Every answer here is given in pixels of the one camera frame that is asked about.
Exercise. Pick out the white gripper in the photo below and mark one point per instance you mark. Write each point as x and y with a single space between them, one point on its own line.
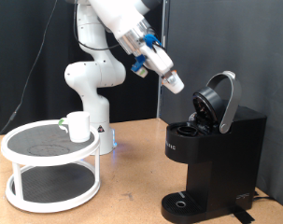
158 60

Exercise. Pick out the black Keurig coffee machine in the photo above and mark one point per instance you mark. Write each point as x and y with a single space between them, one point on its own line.
222 161

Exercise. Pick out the white mug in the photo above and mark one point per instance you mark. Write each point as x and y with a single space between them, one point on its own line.
78 127

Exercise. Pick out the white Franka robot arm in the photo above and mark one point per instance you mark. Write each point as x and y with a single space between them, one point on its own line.
94 74

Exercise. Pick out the grey backdrop panel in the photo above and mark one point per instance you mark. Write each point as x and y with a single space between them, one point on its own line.
240 37

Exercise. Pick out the black tape strip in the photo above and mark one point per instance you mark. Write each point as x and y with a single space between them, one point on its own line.
242 215

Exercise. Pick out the white two tier turntable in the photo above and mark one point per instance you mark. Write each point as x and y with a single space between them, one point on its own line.
50 186

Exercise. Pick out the black curtain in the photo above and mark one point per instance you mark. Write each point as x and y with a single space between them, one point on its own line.
4 46

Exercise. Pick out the wrist camera on blue mount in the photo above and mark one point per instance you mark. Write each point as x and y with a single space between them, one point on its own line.
140 70

